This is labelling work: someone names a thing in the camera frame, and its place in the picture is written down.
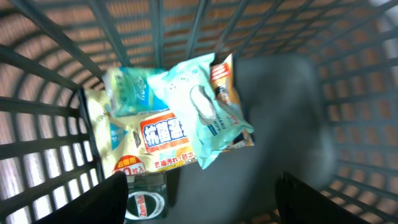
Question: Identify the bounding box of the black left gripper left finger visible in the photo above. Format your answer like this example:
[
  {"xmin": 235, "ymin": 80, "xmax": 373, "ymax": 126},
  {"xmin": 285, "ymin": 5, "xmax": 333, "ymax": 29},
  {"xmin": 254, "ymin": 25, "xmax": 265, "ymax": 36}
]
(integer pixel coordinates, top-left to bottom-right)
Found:
[{"xmin": 35, "ymin": 172, "xmax": 128, "ymax": 224}]

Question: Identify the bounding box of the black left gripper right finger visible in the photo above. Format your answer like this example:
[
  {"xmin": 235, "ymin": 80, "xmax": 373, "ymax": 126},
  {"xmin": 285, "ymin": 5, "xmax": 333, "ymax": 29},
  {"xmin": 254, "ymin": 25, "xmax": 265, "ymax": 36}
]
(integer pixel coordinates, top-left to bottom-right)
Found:
[{"xmin": 275, "ymin": 172, "xmax": 367, "ymax": 224}]

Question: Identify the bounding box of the dark green Zam-Buk box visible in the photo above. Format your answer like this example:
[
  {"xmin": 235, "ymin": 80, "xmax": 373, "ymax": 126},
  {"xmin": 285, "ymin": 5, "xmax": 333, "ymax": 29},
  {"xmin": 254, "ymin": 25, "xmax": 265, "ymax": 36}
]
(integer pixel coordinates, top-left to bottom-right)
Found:
[{"xmin": 124, "ymin": 172, "xmax": 169, "ymax": 224}]

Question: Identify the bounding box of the yellow antibacterial wipes bag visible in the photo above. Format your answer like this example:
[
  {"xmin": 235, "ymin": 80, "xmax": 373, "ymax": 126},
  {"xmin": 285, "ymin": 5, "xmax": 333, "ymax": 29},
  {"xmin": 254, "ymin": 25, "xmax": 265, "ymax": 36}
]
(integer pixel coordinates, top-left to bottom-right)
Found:
[{"xmin": 80, "ymin": 90, "xmax": 197, "ymax": 178}]

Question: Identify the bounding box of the green white tissue pack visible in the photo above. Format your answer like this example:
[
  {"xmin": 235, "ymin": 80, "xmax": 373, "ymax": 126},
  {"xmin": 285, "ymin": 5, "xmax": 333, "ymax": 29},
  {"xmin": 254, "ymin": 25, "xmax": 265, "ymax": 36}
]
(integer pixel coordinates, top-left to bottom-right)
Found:
[{"xmin": 103, "ymin": 67, "xmax": 168, "ymax": 117}]

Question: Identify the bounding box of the light teal wipes pack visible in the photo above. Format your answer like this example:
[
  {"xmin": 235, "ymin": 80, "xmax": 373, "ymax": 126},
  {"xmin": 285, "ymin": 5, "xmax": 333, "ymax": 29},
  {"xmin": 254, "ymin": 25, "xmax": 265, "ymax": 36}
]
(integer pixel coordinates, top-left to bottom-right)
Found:
[{"xmin": 147, "ymin": 53, "xmax": 254, "ymax": 169}]

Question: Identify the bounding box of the orange tissue pack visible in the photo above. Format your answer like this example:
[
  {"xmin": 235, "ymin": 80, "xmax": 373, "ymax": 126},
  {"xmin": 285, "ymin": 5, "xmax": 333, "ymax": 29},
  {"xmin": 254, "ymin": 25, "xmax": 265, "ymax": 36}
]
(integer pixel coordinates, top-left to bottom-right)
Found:
[{"xmin": 210, "ymin": 54, "xmax": 254, "ymax": 150}]

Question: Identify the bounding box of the dark grey plastic basket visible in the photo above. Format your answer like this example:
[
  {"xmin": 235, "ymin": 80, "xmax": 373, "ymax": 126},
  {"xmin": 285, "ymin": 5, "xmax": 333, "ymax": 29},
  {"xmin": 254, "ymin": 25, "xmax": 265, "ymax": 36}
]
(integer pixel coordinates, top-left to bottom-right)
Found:
[{"xmin": 1, "ymin": 0, "xmax": 397, "ymax": 223}]

